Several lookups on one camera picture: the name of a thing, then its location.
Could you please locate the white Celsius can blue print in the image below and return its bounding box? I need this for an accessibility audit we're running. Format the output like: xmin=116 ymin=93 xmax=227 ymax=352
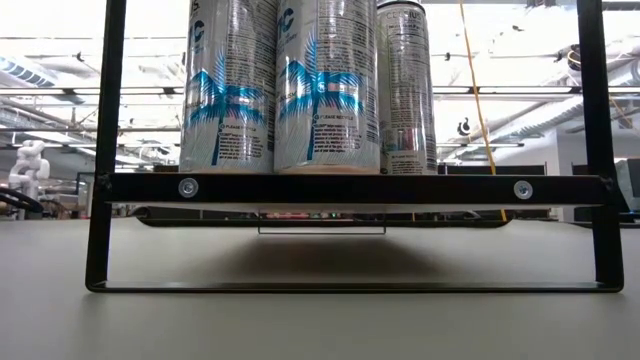
xmin=273 ymin=0 xmax=381 ymax=175
xmin=178 ymin=0 xmax=279 ymax=175

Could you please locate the white Celsius can orange print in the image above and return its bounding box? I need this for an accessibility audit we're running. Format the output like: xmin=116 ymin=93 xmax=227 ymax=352
xmin=377 ymin=0 xmax=440 ymax=176

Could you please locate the ceiling light strip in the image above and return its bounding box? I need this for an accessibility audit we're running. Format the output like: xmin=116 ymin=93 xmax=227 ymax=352
xmin=0 ymin=84 xmax=584 ymax=96

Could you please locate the black aluminium table frame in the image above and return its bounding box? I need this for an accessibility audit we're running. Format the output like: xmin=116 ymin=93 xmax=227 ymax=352
xmin=132 ymin=207 xmax=640 ymax=229

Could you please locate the yellow cable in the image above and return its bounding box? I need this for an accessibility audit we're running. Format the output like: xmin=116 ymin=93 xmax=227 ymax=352
xmin=458 ymin=0 xmax=509 ymax=224

